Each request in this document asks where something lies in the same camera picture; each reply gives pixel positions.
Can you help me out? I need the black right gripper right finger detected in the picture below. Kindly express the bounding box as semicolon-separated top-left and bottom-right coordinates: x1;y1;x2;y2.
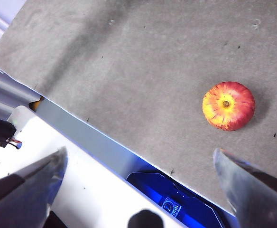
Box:
213;148;277;228

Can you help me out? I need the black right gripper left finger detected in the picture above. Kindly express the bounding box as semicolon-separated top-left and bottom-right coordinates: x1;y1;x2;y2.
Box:
0;146;68;228

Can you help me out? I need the red yellow apple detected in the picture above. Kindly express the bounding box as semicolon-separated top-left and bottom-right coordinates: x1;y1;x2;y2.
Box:
202;81;256;132

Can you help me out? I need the white plastic box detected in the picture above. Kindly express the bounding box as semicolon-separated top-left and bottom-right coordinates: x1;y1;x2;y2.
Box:
7;105;36;130

